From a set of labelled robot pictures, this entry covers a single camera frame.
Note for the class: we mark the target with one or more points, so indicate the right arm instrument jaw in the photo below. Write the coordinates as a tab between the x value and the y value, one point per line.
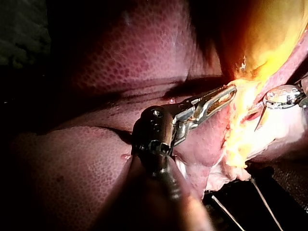
261	119

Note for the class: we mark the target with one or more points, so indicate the left arm instrument jaw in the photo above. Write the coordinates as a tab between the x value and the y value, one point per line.
204	112
209	94

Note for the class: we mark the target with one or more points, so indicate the right arm instrument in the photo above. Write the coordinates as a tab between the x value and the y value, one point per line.
281	97

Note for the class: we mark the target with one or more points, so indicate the left arm instrument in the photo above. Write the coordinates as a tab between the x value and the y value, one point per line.
154	127

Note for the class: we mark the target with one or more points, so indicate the gallbladder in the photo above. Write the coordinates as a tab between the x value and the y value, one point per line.
272	36

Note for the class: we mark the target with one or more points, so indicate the dark left arm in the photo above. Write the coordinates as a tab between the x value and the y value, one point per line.
158	207

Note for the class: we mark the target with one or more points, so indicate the dark red liver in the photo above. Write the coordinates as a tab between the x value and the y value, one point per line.
134	60

